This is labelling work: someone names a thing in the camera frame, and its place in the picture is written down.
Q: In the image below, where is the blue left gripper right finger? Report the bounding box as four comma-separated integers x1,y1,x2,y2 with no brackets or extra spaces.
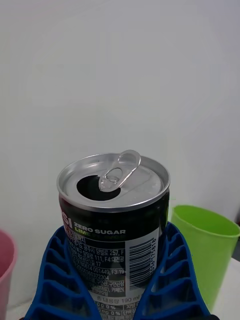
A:
133,221,218,320

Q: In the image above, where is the black drink can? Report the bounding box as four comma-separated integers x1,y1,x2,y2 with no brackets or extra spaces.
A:
56,149,171,320

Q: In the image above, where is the green plastic bin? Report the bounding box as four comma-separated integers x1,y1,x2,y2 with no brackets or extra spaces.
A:
170,204,240,314

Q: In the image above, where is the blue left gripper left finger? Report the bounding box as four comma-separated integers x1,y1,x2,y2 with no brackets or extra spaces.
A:
23,226,97,320

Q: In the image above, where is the pink plastic bin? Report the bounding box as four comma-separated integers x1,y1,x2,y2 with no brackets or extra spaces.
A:
0,229,18,312

